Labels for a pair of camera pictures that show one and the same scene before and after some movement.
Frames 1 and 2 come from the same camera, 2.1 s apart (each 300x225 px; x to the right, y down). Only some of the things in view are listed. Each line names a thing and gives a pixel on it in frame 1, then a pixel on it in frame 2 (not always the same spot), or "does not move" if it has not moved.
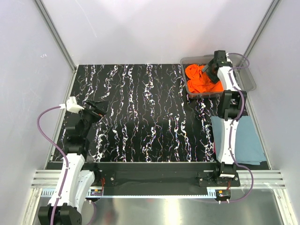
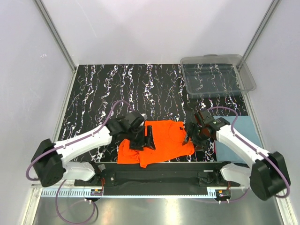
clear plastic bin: x=197 y=84 does not move
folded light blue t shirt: x=248 y=150 does not move
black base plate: x=198 y=174 does not move
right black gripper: x=213 y=79 → x=192 y=128
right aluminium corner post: x=273 y=8 does not move
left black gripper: x=102 y=106 → x=138 y=146
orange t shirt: x=198 y=81 → x=168 y=136
